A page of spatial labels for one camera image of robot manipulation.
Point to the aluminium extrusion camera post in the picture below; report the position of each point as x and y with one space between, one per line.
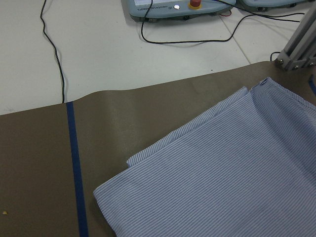
300 51

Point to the blue striped button shirt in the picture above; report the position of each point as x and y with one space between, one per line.
244 168

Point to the brown table mat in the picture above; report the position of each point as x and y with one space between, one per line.
52 158

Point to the blue teach pendant red button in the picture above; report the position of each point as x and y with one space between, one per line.
176 9

